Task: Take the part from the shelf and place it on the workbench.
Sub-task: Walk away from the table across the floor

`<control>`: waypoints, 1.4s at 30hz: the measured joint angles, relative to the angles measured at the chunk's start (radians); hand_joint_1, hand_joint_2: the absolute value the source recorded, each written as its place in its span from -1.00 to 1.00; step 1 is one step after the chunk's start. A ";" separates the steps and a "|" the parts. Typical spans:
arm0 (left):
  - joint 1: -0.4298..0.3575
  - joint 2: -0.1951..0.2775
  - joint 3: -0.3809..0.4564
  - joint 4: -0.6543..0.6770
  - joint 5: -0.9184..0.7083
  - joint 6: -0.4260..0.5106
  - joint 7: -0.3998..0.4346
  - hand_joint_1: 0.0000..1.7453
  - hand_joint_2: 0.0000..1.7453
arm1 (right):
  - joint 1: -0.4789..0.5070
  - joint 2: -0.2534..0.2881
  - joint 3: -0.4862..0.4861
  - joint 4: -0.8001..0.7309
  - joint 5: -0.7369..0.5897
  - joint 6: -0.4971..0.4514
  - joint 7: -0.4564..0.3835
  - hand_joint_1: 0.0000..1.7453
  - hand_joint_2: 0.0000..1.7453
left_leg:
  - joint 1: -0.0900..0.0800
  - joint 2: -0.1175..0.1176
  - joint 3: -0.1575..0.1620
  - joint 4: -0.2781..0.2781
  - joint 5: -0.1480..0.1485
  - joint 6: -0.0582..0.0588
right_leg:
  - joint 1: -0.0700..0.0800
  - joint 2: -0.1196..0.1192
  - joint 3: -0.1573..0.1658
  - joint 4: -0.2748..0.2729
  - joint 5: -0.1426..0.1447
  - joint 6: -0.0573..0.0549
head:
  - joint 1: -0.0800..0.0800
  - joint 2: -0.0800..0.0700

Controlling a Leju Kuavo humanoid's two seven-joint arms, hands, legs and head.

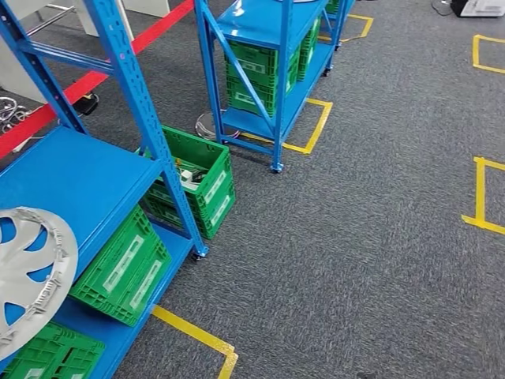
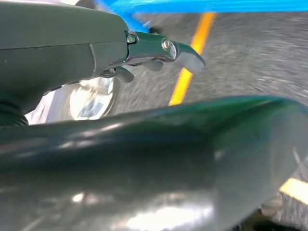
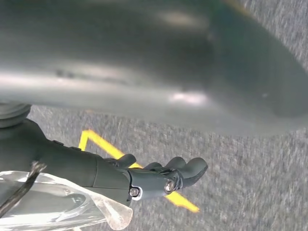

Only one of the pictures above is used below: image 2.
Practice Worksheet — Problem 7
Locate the blue metal shelf rack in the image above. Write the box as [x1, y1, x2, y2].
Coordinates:
[96, 0, 308, 33]

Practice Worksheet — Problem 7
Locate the yellow floor tape square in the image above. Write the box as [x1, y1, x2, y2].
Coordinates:
[168, 12, 308, 205]

